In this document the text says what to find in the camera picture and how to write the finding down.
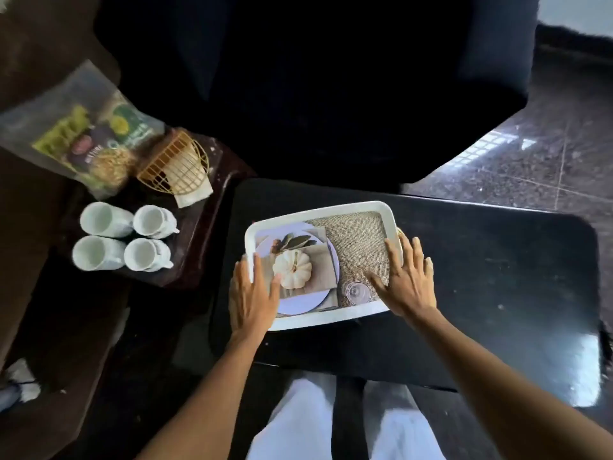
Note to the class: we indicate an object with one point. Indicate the yellow snacks packet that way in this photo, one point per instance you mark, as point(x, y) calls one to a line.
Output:
point(62, 134)

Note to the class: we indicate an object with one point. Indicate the black armchair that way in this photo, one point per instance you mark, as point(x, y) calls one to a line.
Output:
point(311, 90)

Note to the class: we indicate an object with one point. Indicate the person's right hand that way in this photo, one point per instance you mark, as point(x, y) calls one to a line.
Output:
point(407, 292)

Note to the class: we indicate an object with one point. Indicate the person's white garment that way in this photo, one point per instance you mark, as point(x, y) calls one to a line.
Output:
point(297, 426)

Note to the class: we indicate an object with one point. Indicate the person's left hand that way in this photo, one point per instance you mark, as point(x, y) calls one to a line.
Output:
point(251, 311)

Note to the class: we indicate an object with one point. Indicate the clear zip bag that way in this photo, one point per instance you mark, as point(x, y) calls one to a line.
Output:
point(48, 105)

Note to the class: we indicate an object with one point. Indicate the person's right forearm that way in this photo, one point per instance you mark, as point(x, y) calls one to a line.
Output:
point(503, 392)

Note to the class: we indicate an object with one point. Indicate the white cup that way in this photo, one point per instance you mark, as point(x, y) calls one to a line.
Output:
point(96, 253)
point(151, 221)
point(143, 256)
point(103, 220)

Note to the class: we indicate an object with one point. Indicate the white paper napkins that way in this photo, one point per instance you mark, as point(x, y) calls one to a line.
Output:
point(191, 197)

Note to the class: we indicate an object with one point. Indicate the brown plastic stool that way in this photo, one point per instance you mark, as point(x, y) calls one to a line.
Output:
point(201, 234)

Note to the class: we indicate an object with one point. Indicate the green snacks packet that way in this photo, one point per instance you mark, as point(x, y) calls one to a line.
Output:
point(127, 122)

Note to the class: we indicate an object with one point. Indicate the person's left forearm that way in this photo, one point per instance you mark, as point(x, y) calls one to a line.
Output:
point(210, 402)

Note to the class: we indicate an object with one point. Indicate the dark maroon snacks packet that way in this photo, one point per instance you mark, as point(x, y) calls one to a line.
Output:
point(91, 150)

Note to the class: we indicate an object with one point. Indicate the white printed tray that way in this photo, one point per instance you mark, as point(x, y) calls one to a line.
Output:
point(354, 244)

